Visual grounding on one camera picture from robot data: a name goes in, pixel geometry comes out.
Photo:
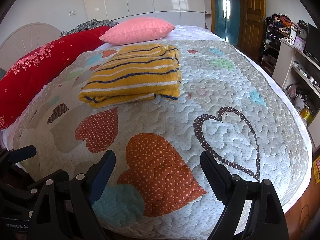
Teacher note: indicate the white bed headboard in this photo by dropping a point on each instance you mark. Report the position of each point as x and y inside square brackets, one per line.
[24, 40]

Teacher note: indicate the cluttered shoe rack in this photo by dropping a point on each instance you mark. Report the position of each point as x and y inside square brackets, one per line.
[277, 27]

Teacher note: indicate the desk clock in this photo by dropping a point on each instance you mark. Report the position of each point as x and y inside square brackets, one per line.
[302, 32]

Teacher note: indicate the red floral quilt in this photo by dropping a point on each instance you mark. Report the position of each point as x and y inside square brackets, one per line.
[30, 73]

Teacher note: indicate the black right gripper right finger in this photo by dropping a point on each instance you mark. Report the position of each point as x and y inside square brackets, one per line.
[252, 209]

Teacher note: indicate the yellow striped knit sweater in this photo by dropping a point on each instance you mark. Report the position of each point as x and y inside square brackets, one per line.
[135, 73]

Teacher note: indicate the white glossy wardrobe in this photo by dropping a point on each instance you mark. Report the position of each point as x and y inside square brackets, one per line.
[177, 12]

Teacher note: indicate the black television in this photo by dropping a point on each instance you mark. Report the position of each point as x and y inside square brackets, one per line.
[312, 47]

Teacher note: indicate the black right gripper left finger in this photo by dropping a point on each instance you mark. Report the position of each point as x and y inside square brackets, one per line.
[70, 204]

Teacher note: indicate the white shelf unit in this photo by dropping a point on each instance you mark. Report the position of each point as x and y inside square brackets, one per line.
[295, 68]

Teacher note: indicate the yellow bottle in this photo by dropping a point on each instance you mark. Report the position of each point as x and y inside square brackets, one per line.
[306, 115]

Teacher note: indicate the heart patterned quilted bedspread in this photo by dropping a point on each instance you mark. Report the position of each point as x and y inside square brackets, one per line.
[158, 189]

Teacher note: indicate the grey checked garment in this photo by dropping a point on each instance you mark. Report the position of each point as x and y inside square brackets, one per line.
[94, 23]

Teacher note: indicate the pink pillow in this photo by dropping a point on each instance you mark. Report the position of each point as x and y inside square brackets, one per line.
[137, 29]

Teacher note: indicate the brown wooden door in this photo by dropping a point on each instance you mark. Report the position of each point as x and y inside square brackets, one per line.
[252, 19]

